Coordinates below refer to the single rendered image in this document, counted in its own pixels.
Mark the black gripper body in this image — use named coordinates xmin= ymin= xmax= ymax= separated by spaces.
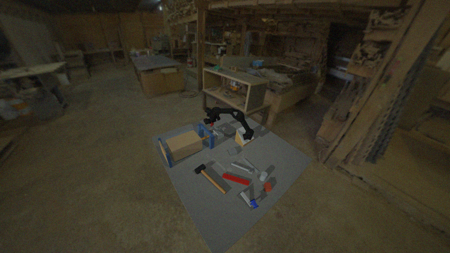
xmin=203 ymin=115 xmax=220 ymax=124

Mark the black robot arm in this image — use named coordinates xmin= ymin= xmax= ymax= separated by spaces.
xmin=205 ymin=107 xmax=254 ymax=140

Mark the mallet with black head and wooden handle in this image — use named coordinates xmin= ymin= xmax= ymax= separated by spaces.
xmin=194 ymin=164 xmax=227 ymax=194

